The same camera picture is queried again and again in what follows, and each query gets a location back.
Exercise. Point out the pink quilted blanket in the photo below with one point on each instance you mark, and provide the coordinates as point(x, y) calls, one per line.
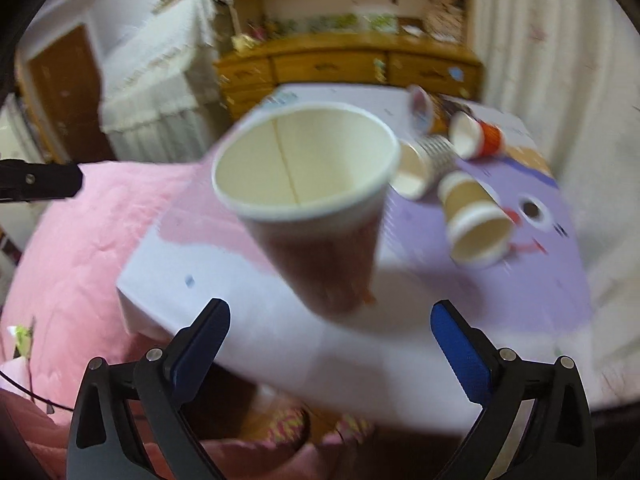
point(64, 287)

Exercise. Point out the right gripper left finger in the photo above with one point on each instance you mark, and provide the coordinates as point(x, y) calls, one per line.
point(104, 441)

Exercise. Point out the patterned cardboard box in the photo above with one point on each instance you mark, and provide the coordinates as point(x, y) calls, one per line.
point(445, 20)

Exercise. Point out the pink fleece robe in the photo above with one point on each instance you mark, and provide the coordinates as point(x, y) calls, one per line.
point(236, 459)

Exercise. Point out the white floral curtain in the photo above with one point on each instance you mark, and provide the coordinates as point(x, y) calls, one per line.
point(570, 70)

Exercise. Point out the wooden desk with drawers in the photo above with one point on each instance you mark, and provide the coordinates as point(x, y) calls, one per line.
point(353, 58)

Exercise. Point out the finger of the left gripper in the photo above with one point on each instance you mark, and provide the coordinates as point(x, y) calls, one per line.
point(26, 182)

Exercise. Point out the grey striped paper cup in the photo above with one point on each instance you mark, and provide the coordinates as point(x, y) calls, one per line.
point(422, 164)

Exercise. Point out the left knitted slipper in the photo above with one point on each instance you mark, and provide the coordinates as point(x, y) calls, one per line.
point(290, 427)

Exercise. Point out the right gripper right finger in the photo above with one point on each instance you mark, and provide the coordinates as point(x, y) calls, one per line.
point(558, 440)

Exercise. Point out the brown kraft paper cup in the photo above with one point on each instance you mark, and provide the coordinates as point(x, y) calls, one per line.
point(478, 230)

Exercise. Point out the cartoon monster tablecloth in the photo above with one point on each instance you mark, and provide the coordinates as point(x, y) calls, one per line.
point(382, 362)

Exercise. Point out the cream lace covered furniture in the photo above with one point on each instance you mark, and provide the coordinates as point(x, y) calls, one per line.
point(161, 94)

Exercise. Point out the dark brown patterned cup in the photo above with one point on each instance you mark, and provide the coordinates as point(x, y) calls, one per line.
point(432, 113)

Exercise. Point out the red patterned paper cup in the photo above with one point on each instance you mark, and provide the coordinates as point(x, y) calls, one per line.
point(309, 182)

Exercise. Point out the orange red paper cup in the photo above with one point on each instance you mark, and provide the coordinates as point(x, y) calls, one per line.
point(472, 138)

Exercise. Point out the knitted slipper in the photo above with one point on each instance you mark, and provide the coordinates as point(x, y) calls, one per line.
point(290, 427)
point(351, 428)

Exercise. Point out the right knitted slipper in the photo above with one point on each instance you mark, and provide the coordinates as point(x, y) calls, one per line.
point(351, 428)

